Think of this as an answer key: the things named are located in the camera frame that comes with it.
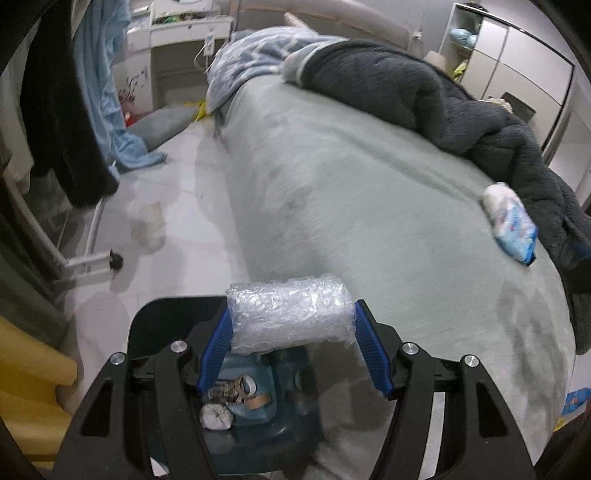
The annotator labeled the dark blue waste bin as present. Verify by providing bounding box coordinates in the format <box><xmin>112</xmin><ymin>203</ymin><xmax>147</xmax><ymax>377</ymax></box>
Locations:
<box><xmin>127</xmin><ymin>296</ymin><xmax>324</xmax><ymax>476</ymax></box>

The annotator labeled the white vanity table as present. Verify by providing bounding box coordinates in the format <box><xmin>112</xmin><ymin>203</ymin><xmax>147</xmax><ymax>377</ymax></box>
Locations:
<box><xmin>124</xmin><ymin>14</ymin><xmax>232</xmax><ymax>114</ymax></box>

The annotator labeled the clear bubble wrap roll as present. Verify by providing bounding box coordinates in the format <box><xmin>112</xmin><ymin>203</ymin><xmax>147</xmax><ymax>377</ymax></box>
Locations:
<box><xmin>225</xmin><ymin>273</ymin><xmax>356</xmax><ymax>356</ymax></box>

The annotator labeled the bed with grey-green sheet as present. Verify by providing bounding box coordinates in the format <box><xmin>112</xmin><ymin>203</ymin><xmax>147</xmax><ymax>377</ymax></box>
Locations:
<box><xmin>203</xmin><ymin>78</ymin><xmax>578</xmax><ymax>480</ymax></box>

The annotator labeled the grey chair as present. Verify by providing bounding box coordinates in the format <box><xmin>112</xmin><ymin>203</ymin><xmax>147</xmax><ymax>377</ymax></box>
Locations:
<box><xmin>501</xmin><ymin>91</ymin><xmax>537</xmax><ymax>123</ymax></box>

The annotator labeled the grey padded headboard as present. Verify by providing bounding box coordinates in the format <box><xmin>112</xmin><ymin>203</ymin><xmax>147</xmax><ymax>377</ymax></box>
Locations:
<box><xmin>233</xmin><ymin>0</ymin><xmax>411</xmax><ymax>49</ymax></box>

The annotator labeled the white sock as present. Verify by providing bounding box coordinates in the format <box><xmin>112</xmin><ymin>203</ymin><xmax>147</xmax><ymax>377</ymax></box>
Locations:
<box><xmin>199</xmin><ymin>403</ymin><xmax>235</xmax><ymax>432</ymax></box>

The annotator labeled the light blue hanging towel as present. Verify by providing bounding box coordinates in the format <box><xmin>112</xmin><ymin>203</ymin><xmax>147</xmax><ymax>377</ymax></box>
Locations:
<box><xmin>74</xmin><ymin>0</ymin><xmax>168</xmax><ymax>172</ymax></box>

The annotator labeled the pile of vanity clutter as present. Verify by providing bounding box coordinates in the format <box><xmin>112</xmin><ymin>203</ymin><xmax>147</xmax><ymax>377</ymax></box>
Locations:
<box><xmin>157</xmin><ymin>13</ymin><xmax>204</xmax><ymax>26</ymax></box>

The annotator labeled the black hanging garment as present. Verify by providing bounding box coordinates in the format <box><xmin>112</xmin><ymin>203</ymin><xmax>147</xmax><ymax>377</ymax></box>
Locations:
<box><xmin>21</xmin><ymin>0</ymin><xmax>120</xmax><ymax>208</ymax></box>

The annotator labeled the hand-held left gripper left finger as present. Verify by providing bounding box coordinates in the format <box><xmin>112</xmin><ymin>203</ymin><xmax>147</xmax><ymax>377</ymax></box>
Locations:
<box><xmin>53</xmin><ymin>302</ymin><xmax>234</xmax><ymax>480</ymax></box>

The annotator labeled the grey floor cushion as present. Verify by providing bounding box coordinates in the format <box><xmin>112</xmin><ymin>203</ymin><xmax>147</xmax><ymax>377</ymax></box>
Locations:
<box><xmin>127</xmin><ymin>105</ymin><xmax>197</xmax><ymax>153</ymax></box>

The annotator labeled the colourful printed object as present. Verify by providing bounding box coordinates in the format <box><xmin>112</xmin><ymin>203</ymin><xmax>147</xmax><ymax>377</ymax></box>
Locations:
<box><xmin>556</xmin><ymin>388</ymin><xmax>591</xmax><ymax>432</ymax></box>

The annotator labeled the white blue wet wipes packet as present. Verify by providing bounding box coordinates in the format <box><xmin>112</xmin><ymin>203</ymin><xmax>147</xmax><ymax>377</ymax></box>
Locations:
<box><xmin>480</xmin><ymin>182</ymin><xmax>540</xmax><ymax>265</ymax></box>

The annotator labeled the yellow foam pad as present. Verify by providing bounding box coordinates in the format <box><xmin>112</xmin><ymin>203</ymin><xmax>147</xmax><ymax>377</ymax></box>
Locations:
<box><xmin>0</xmin><ymin>314</ymin><xmax>79</xmax><ymax>462</ymax></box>

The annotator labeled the white clothes rack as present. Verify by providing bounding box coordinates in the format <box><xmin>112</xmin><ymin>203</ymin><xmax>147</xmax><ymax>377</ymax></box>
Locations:
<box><xmin>55</xmin><ymin>203</ymin><xmax>125</xmax><ymax>282</ymax></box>

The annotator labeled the white wardrobe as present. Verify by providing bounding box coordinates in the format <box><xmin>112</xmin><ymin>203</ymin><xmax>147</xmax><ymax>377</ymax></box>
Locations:
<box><xmin>436</xmin><ymin>2</ymin><xmax>575</xmax><ymax>160</ymax></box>

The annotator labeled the blue patterned grey fleece quilt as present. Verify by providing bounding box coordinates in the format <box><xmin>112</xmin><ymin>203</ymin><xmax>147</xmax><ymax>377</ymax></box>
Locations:
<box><xmin>205</xmin><ymin>25</ymin><xmax>591</xmax><ymax>356</ymax></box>

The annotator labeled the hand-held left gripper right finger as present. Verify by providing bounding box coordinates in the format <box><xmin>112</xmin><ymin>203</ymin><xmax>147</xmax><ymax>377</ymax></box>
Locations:
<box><xmin>353</xmin><ymin>299</ymin><xmax>539</xmax><ymax>480</ymax></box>

